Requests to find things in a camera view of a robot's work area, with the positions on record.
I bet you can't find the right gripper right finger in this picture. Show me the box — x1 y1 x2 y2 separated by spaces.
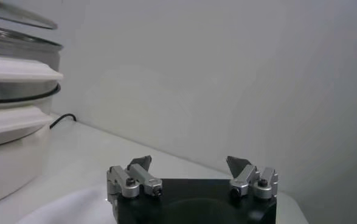
226 155 279 200

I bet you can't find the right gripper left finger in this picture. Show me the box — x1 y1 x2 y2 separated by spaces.
106 155 164 201

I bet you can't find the glass pot lid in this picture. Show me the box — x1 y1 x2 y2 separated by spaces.
0 0 64 51

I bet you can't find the white electric cooking pot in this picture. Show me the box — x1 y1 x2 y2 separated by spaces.
0 85 61 208

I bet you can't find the black pot power cable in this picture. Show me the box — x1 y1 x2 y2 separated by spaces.
49 113 78 129

